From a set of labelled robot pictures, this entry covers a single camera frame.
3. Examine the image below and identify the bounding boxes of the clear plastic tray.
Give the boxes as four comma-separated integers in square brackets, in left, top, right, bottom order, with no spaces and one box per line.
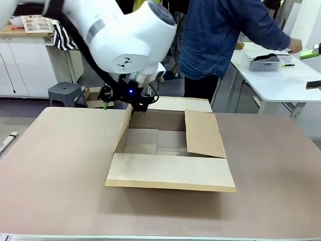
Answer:
[275,54,294,64]

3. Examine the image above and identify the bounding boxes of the beige plastic crate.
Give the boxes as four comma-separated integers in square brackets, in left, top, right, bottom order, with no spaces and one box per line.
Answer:
[19,15,55,33]

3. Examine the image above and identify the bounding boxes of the small cardboard box on floor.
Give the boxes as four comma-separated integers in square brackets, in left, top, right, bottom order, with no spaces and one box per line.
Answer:
[84,87,106,109]

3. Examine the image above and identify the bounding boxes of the white black pen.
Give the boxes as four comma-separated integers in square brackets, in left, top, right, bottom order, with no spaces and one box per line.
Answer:
[0,131,19,155]

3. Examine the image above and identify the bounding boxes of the black strap item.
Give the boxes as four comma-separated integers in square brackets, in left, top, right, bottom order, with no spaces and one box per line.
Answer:
[253,53,279,63]

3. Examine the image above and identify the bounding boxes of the person's left forearm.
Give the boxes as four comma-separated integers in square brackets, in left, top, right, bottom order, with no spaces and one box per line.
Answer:
[258,21,293,51]

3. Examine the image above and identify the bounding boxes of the white plastic basket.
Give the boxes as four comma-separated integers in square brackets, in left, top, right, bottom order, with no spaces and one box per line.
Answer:
[249,59,281,73]

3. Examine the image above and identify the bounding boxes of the white bowl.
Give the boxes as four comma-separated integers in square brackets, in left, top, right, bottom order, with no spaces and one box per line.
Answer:
[9,16,25,28]

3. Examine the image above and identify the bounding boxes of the black white striped bag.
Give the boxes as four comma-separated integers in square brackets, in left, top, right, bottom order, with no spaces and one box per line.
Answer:
[51,20,78,52]

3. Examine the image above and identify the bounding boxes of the person in blue denim shirt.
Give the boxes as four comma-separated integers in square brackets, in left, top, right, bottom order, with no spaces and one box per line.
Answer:
[173,0,276,101]

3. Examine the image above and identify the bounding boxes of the person's left hand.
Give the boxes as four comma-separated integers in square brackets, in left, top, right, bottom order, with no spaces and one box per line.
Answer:
[287,37,304,54]

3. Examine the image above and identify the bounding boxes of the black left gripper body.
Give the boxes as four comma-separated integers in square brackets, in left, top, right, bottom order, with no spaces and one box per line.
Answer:
[114,72,159,106]

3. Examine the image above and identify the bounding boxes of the white table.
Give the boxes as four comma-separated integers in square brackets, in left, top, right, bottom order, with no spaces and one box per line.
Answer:
[230,42,321,118]

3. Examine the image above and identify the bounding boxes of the grey plastic stool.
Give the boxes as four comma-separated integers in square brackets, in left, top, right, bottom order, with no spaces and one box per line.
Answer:
[47,82,88,108]

